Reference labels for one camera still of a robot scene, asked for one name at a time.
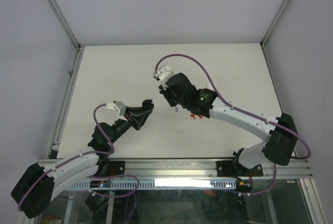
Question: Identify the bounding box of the aluminium frame post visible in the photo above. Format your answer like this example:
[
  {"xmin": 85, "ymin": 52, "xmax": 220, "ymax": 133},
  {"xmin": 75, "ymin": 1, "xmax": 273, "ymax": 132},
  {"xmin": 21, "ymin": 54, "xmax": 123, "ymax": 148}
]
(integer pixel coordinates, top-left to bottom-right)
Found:
[
  {"xmin": 261, "ymin": 0, "xmax": 306, "ymax": 50},
  {"xmin": 32, "ymin": 0, "xmax": 84, "ymax": 53}
]

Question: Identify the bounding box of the purple cable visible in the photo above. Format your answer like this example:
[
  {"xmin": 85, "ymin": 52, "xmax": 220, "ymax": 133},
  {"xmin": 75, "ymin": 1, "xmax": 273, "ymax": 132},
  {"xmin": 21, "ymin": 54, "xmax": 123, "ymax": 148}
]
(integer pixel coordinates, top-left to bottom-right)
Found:
[
  {"xmin": 153, "ymin": 54, "xmax": 312, "ymax": 160},
  {"xmin": 17, "ymin": 102, "xmax": 116, "ymax": 211}
]

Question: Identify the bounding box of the left aluminium frame post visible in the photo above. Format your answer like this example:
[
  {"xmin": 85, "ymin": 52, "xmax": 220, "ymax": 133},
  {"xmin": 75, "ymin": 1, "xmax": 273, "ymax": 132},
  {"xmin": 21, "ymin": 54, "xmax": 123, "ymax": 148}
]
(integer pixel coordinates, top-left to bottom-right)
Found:
[{"xmin": 32, "ymin": 0, "xmax": 84, "ymax": 53}]

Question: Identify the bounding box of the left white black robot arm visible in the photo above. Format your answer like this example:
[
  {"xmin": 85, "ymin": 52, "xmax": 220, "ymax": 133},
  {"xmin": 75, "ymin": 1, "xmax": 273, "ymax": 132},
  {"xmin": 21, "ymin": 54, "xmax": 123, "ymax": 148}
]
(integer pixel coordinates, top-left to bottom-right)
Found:
[{"xmin": 10, "ymin": 99, "xmax": 154, "ymax": 219}]

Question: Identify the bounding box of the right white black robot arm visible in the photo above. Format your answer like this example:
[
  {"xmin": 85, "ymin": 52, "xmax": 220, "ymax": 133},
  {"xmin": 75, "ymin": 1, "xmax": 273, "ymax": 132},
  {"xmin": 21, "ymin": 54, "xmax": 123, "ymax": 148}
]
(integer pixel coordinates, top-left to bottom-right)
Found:
[{"xmin": 155, "ymin": 70, "xmax": 297, "ymax": 178}]

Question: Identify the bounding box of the right aluminium frame post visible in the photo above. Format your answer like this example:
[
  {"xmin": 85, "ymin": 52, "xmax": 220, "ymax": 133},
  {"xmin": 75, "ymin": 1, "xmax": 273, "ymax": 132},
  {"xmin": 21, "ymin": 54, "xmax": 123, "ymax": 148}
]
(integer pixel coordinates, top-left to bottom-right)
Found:
[{"xmin": 261, "ymin": 0, "xmax": 306, "ymax": 50}]

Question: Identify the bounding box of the black earbud charging case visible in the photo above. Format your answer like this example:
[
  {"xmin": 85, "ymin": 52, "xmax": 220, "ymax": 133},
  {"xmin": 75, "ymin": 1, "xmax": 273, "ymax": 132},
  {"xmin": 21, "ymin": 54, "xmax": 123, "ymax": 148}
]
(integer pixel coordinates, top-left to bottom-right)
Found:
[{"xmin": 142, "ymin": 99, "xmax": 154, "ymax": 110}]

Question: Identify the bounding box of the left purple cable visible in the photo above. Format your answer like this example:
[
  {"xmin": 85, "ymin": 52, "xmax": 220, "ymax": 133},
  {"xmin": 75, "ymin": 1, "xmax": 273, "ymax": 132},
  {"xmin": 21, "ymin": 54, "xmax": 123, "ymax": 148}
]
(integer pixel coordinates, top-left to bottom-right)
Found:
[{"xmin": 17, "ymin": 102, "xmax": 116, "ymax": 211}]

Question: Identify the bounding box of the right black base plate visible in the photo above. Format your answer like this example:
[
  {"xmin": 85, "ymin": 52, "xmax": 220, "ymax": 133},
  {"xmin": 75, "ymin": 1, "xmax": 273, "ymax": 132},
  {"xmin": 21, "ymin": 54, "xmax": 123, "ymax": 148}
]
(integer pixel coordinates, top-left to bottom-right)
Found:
[{"xmin": 215, "ymin": 160, "xmax": 263, "ymax": 179}]

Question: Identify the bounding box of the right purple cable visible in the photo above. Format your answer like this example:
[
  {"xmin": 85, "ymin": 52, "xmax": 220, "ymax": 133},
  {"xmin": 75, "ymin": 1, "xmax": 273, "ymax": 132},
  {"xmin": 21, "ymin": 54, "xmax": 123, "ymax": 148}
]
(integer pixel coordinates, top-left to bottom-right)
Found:
[{"xmin": 153, "ymin": 54, "xmax": 312, "ymax": 160}]

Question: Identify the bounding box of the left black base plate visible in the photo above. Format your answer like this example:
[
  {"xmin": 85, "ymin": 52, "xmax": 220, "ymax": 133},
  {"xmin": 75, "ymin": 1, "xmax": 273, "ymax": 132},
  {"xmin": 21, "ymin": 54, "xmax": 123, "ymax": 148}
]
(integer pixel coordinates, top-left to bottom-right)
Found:
[{"xmin": 99, "ymin": 160, "xmax": 125, "ymax": 177}]

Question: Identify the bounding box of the grey slotted cable duct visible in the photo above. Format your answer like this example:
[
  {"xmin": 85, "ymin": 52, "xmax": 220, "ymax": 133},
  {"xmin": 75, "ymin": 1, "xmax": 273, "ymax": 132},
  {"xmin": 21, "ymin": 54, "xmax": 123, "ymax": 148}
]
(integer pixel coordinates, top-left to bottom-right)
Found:
[{"xmin": 68, "ymin": 178, "xmax": 236, "ymax": 191}]

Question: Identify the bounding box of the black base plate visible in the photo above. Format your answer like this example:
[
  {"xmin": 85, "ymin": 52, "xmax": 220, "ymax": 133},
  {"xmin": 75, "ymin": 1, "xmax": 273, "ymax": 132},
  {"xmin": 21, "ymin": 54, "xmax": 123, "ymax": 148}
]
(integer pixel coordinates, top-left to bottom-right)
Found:
[
  {"xmin": 215, "ymin": 160, "xmax": 263, "ymax": 179},
  {"xmin": 99, "ymin": 160, "xmax": 125, "ymax": 177}
]

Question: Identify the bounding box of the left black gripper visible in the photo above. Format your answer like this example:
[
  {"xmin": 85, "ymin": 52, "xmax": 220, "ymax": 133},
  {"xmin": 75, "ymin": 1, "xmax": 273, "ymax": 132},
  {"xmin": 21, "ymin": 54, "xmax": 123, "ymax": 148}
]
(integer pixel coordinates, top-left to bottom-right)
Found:
[{"xmin": 108, "ymin": 106, "xmax": 151, "ymax": 144}]

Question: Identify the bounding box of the aluminium mounting rail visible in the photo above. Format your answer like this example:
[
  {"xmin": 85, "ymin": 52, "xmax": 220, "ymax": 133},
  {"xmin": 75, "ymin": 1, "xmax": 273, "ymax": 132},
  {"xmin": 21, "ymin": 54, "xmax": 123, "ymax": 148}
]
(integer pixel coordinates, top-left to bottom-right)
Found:
[{"xmin": 35, "ymin": 157, "xmax": 313, "ymax": 183}]

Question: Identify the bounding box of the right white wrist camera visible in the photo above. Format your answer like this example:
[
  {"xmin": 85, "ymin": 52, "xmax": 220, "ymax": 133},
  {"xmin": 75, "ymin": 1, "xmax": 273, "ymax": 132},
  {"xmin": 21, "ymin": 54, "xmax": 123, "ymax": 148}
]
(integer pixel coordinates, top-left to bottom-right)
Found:
[{"xmin": 153, "ymin": 65, "xmax": 174, "ymax": 82}]

